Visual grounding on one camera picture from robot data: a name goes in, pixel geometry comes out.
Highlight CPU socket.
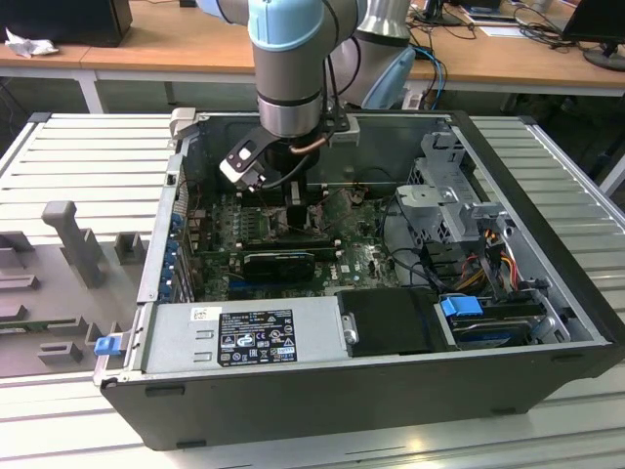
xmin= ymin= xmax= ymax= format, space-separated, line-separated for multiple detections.
xmin=266 ymin=207 xmax=326 ymax=236

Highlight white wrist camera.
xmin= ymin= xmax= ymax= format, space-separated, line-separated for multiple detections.
xmin=219 ymin=129 xmax=269 ymax=192

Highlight black monitor with stand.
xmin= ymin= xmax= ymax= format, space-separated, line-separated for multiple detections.
xmin=560 ymin=0 xmax=625 ymax=73

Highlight grey power supply unit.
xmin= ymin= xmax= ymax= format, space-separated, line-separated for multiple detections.
xmin=144 ymin=296 xmax=353 ymax=376

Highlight black RAM slot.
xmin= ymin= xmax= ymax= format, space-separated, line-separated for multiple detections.
xmin=238 ymin=233 xmax=334 ymax=243
xmin=237 ymin=240 xmax=341 ymax=252
xmin=241 ymin=192 xmax=323 ymax=207
xmin=266 ymin=183 xmax=326 ymax=194

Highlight yellow red wire bundle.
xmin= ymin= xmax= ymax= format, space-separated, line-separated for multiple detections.
xmin=456 ymin=229 xmax=520 ymax=294

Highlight black open PC case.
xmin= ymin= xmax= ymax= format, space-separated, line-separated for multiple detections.
xmin=92 ymin=107 xmax=625 ymax=451

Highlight black round monitor foot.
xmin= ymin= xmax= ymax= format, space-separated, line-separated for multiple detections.
xmin=413 ymin=0 xmax=464 ymax=27

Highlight white paper sheets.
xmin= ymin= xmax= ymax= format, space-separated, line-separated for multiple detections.
xmin=463 ymin=5 xmax=526 ymax=38

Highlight black plastic shroud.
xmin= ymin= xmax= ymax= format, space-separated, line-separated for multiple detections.
xmin=335 ymin=287 xmax=448 ymax=358

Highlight silver power supply handle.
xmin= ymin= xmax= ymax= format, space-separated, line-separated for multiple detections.
xmin=341 ymin=314 xmax=360 ymax=346

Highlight white furniture leg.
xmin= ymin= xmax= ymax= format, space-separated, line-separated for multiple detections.
xmin=598 ymin=153 xmax=625 ymax=196

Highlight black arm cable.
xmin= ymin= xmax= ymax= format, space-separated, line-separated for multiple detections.
xmin=319 ymin=0 xmax=363 ymax=121

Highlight black graphics card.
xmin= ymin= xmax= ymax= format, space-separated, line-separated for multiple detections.
xmin=241 ymin=250 xmax=317 ymax=284

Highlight crumpled white paper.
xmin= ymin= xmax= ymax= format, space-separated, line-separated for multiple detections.
xmin=3 ymin=26 xmax=61 ymax=59

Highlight grey case latch handle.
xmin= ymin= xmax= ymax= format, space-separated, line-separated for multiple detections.
xmin=168 ymin=107 xmax=198 ymax=144

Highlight blue bracket clip strip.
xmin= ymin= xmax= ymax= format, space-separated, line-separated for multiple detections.
xmin=163 ymin=212 xmax=186 ymax=300

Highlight metal drive cage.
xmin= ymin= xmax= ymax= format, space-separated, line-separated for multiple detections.
xmin=394 ymin=130 xmax=514 ymax=245

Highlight grey parts rack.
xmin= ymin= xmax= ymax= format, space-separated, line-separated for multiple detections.
xmin=0 ymin=199 xmax=151 ymax=380

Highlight green motherboard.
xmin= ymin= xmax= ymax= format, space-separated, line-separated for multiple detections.
xmin=183 ymin=188 xmax=407 ymax=302

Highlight blue disk carrier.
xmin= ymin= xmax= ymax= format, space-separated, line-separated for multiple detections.
xmin=438 ymin=294 xmax=484 ymax=349

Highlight blue cable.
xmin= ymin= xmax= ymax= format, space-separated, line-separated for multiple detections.
xmin=413 ymin=44 xmax=446 ymax=112

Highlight black computer box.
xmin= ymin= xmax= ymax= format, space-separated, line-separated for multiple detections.
xmin=0 ymin=0 xmax=134 ymax=49

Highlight hard disk drive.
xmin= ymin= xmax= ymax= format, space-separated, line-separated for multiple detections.
xmin=449 ymin=316 xmax=533 ymax=351

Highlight blue case latch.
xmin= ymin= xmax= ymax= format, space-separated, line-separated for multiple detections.
xmin=96 ymin=335 xmax=122 ymax=358

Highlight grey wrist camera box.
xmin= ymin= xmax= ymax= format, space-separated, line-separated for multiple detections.
xmin=327 ymin=115 xmax=361 ymax=148

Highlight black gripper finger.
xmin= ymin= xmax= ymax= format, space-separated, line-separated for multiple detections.
xmin=286 ymin=181 xmax=310 ymax=230

